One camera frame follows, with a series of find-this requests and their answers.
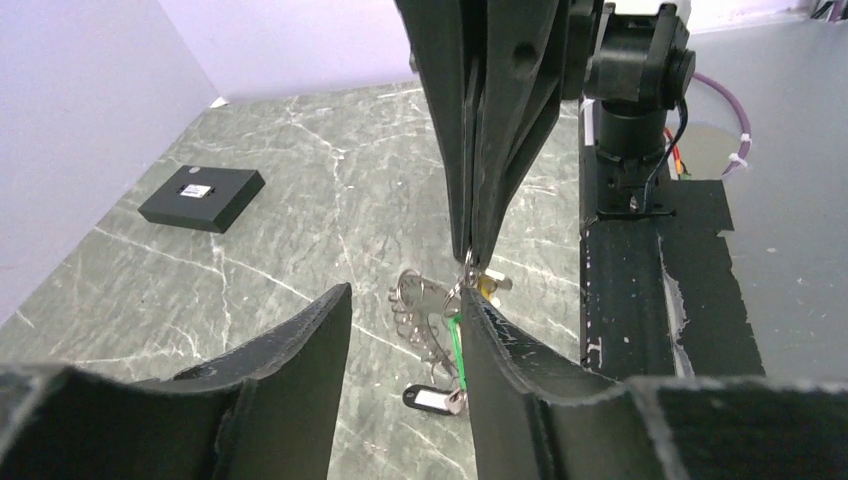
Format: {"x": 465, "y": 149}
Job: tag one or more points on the yellow tag key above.
{"x": 490, "y": 282}

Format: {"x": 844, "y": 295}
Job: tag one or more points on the black box with label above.
{"x": 206, "y": 199}

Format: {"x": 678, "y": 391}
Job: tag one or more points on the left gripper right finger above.
{"x": 538, "y": 415}

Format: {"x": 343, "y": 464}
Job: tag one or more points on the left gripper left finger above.
{"x": 264, "y": 410}

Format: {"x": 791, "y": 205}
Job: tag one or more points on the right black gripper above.
{"x": 488, "y": 68}

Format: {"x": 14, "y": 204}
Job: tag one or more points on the black tag key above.
{"x": 434, "y": 400}

